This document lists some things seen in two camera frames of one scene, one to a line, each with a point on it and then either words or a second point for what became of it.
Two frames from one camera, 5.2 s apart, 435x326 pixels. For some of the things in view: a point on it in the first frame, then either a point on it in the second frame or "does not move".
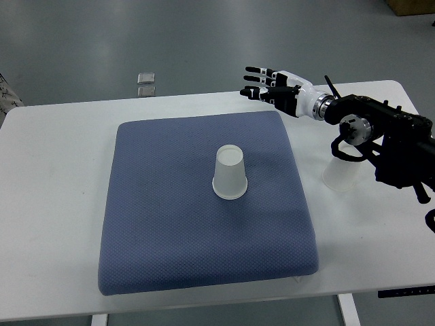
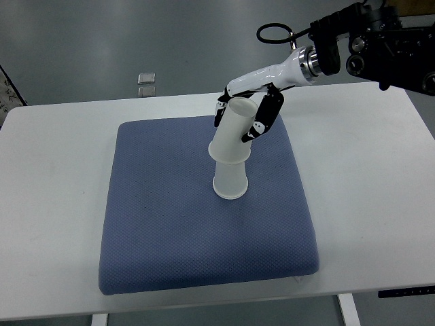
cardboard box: x=408 y=7 does not move
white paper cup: x=339 y=174 → x=227 y=146
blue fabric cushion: x=166 y=230 does not move
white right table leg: x=349 y=310 does not move
